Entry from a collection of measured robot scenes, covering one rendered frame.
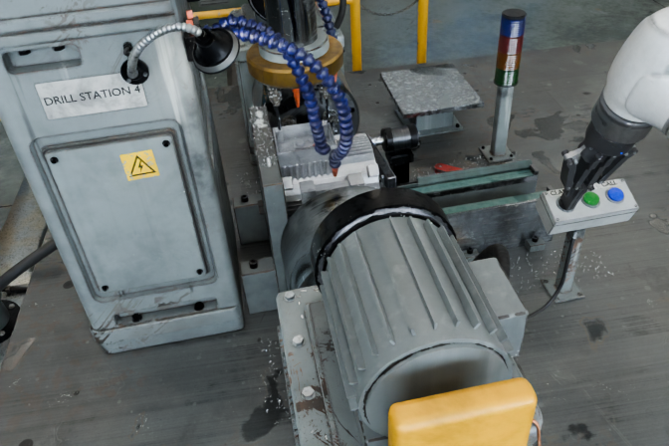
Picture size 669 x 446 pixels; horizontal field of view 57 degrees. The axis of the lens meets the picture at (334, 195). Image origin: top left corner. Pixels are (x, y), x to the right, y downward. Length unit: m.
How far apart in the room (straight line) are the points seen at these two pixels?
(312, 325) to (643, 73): 0.55
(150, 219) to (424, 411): 0.71
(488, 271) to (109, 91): 0.62
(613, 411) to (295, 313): 0.65
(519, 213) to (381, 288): 0.85
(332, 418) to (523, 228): 0.86
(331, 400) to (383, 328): 0.18
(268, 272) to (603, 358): 0.68
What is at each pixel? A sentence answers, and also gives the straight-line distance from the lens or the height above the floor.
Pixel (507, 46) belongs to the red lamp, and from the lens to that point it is 1.65.
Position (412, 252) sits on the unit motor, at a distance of 0.68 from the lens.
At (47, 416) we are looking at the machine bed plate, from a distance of 1.36.
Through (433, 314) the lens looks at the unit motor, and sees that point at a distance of 0.61.
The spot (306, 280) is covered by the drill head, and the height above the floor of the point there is 1.12.
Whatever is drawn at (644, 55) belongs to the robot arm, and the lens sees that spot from 0.92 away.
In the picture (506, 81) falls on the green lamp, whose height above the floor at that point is 1.05.
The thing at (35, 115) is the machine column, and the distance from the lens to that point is 1.05.
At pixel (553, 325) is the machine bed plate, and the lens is 1.39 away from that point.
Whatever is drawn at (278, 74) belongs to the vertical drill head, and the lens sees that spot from 1.11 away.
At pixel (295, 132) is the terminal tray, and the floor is 1.13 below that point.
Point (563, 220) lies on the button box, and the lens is 1.23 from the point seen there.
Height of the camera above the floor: 1.82
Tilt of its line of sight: 38 degrees down
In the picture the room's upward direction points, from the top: 4 degrees counter-clockwise
